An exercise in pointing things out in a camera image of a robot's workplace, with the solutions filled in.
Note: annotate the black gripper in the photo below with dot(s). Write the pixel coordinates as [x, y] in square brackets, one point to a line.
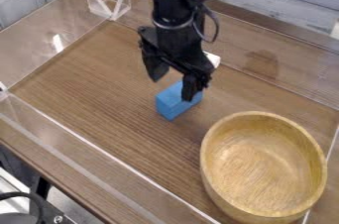
[174, 48]

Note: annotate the blue rectangular block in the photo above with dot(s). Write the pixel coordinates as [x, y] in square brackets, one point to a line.
[169, 104]

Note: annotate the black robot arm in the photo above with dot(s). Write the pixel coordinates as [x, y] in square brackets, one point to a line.
[173, 14]

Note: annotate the brown wooden bowl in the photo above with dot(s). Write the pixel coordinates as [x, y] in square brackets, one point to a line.
[262, 168]

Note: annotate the green Expo marker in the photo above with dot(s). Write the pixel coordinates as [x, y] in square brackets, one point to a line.
[213, 59]

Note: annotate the clear acrylic corner bracket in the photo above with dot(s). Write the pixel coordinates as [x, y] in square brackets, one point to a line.
[108, 9]

